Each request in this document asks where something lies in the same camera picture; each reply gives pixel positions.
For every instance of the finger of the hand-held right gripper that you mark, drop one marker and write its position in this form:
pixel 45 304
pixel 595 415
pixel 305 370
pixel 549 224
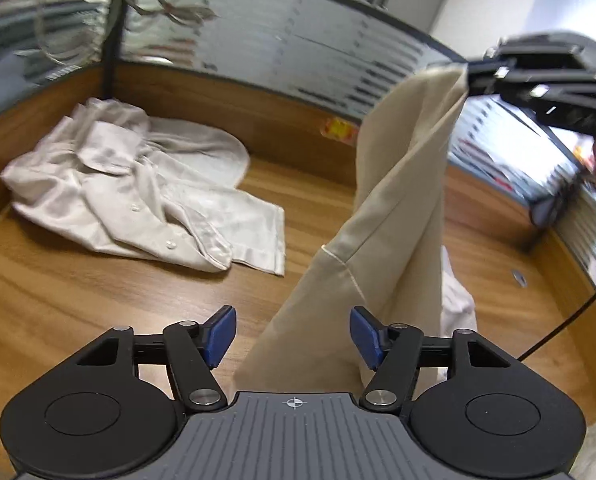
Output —
pixel 553 90
pixel 543 47

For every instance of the grey rounded object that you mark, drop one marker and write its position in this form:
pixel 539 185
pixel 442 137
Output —
pixel 547 210

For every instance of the white satin shirt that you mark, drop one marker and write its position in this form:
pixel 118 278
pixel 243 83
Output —
pixel 127 195

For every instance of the red and yellow sticker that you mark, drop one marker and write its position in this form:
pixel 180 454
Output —
pixel 338 130

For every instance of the striped glass partition panel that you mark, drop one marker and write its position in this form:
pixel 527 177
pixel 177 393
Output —
pixel 493 135
pixel 27 35
pixel 278 45

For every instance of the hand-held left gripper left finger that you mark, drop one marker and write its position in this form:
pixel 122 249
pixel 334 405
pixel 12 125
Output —
pixel 220 337

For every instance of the black partition post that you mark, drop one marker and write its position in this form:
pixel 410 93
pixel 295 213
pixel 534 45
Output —
pixel 112 50

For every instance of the pale button shirt with pocket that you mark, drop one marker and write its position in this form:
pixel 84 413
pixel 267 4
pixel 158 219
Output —
pixel 403 185

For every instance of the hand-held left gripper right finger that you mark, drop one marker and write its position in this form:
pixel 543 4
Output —
pixel 365 335

